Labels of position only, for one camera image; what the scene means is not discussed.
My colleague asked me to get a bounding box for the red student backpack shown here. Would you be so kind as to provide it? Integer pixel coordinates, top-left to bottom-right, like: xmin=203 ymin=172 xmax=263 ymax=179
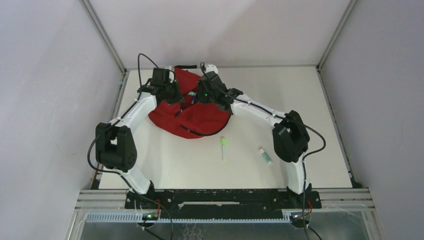
xmin=148 ymin=65 xmax=231 ymax=139

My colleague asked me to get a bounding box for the green capped white pen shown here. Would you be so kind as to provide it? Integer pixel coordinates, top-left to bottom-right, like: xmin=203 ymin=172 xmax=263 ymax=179
xmin=221 ymin=136 xmax=227 ymax=162

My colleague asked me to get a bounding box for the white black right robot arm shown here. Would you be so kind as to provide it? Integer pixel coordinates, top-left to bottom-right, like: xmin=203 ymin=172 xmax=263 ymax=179
xmin=197 ymin=71 xmax=327 ymax=208

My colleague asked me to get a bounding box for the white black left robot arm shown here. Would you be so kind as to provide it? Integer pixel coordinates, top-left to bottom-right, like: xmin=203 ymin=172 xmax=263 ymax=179
xmin=93 ymin=66 xmax=184 ymax=209

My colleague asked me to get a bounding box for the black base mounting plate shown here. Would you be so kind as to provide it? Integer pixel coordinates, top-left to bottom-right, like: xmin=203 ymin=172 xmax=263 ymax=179
xmin=124 ymin=187 xmax=322 ymax=210

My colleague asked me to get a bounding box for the black right camera cable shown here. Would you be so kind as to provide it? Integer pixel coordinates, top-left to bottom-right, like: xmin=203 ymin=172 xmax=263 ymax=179
xmin=199 ymin=61 xmax=233 ymax=100

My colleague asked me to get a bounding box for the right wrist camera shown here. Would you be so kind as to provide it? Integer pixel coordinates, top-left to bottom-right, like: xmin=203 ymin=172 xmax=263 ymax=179
xmin=204 ymin=64 xmax=219 ymax=74

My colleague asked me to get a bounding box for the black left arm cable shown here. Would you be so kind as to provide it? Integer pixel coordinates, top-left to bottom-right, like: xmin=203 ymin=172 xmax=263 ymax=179
xmin=86 ymin=52 xmax=174 ymax=240

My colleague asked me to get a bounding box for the aluminium frame rail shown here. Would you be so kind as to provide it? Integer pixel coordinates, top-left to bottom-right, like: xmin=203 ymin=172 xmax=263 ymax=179
xmin=79 ymin=0 xmax=128 ymax=75

